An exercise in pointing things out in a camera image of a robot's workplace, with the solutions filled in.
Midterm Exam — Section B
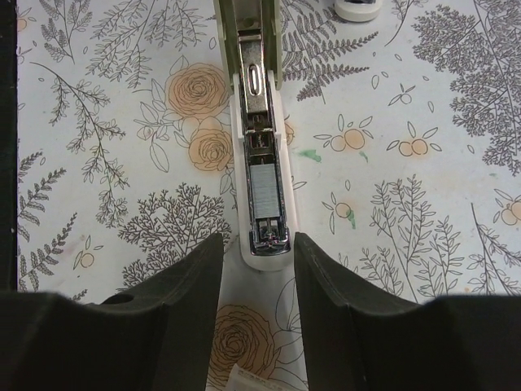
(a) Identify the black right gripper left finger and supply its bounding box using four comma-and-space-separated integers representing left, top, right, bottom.
1, 233, 224, 390

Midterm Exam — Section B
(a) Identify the white staple box sleeve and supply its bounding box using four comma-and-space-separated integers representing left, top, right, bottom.
225, 364, 285, 391

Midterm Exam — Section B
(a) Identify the beige green stapler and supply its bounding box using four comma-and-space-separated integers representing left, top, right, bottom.
213, 0, 310, 391

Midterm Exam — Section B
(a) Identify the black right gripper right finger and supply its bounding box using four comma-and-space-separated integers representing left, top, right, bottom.
294, 233, 520, 390

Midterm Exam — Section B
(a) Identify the black base frame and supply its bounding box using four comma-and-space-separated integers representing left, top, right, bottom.
1, 1, 17, 292

